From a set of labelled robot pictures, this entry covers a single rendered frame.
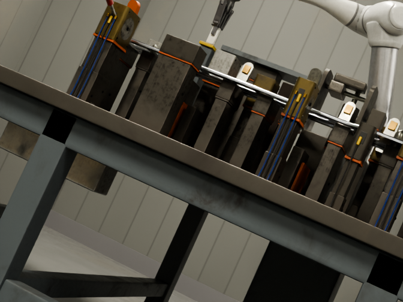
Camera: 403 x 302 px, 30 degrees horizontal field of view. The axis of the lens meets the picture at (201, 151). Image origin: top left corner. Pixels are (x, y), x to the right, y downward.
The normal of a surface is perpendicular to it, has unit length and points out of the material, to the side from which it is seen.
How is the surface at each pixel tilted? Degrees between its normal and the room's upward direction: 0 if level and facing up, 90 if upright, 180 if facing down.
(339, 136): 90
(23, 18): 90
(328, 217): 90
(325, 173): 90
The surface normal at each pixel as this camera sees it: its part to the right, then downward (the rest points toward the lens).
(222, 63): -0.28, -0.20
